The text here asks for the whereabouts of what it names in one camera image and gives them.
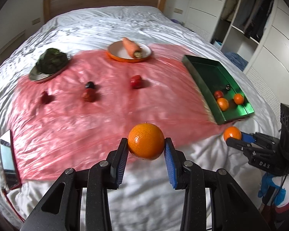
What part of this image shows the small orange mandarin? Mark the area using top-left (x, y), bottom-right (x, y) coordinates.
top-left (223, 126), bottom-right (242, 141)

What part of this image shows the large orange mandarin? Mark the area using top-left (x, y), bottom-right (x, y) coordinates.
top-left (128, 123), bottom-right (165, 160)

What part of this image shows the smooth orange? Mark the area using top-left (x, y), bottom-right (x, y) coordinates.
top-left (233, 93), bottom-right (245, 105)

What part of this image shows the dark red apple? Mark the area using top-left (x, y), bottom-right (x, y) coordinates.
top-left (213, 90), bottom-right (224, 100)
top-left (40, 91), bottom-right (51, 104)

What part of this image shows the dark plum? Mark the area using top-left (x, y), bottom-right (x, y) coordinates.
top-left (225, 84), bottom-right (231, 91)
top-left (85, 81), bottom-right (95, 89)

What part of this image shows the white bed sheet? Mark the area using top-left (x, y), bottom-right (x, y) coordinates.
top-left (0, 7), bottom-right (280, 230)

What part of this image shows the pink plastic sheet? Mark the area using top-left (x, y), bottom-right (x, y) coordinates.
top-left (8, 44), bottom-right (225, 180)

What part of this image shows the green metal tray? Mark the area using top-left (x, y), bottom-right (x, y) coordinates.
top-left (182, 55), bottom-right (254, 125)

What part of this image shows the blue towel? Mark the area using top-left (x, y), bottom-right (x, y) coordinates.
top-left (224, 52), bottom-right (248, 71)

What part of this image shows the red case smartphone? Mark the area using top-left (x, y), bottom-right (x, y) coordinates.
top-left (0, 129), bottom-right (21, 190)

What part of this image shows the orange rimmed white plate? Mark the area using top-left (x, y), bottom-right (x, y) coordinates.
top-left (106, 41), bottom-right (152, 63)

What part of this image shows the orange carrot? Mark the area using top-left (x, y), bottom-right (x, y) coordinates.
top-left (122, 38), bottom-right (142, 59)

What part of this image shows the silver plate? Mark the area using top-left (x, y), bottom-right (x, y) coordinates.
top-left (28, 55), bottom-right (71, 83)

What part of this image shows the green leafy vegetable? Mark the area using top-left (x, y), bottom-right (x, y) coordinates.
top-left (35, 48), bottom-right (69, 74)

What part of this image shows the white wardrobe shelving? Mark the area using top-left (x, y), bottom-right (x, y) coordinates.
top-left (184, 0), bottom-right (289, 116)

